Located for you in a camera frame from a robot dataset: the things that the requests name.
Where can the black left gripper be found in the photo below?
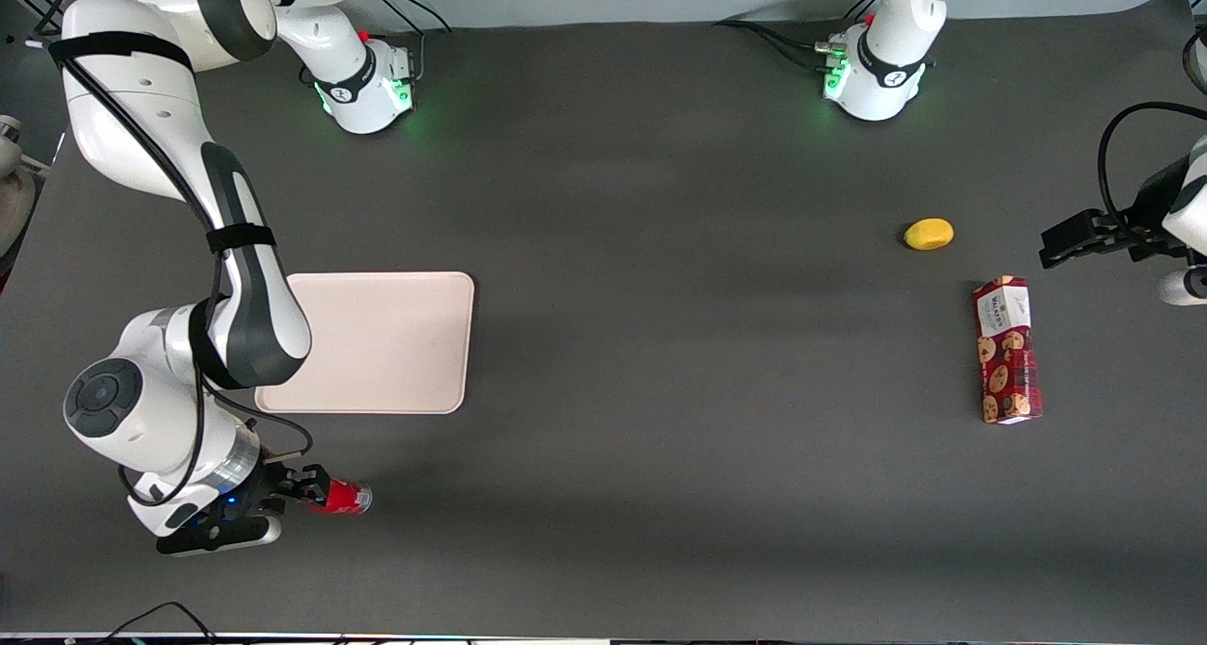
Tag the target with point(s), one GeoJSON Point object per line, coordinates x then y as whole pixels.
{"type": "Point", "coordinates": [1144, 214]}

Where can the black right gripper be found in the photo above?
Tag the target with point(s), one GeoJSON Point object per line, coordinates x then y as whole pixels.
{"type": "Point", "coordinates": [267, 486]}

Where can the red coke bottle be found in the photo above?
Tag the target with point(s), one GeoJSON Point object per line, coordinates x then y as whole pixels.
{"type": "Point", "coordinates": [349, 499]}

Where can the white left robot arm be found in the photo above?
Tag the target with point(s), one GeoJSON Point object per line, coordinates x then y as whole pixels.
{"type": "Point", "coordinates": [886, 79]}

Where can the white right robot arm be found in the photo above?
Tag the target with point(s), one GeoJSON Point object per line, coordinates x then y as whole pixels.
{"type": "Point", "coordinates": [141, 107]}

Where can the beige rectangular tray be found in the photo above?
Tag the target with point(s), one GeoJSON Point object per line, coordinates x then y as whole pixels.
{"type": "Point", "coordinates": [396, 343]}

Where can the red tartan cookie box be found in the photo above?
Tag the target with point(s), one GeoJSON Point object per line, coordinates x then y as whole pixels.
{"type": "Point", "coordinates": [1007, 353]}

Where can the yellow lemon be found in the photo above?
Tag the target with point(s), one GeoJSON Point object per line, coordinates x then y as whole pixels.
{"type": "Point", "coordinates": [929, 234]}

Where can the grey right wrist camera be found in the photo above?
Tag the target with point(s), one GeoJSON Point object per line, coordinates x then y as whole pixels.
{"type": "Point", "coordinates": [217, 535]}

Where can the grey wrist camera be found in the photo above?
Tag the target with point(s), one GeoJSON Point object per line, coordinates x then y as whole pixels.
{"type": "Point", "coordinates": [1183, 287]}
{"type": "Point", "coordinates": [217, 535]}

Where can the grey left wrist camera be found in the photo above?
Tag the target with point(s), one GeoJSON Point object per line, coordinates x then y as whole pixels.
{"type": "Point", "coordinates": [1183, 287]}

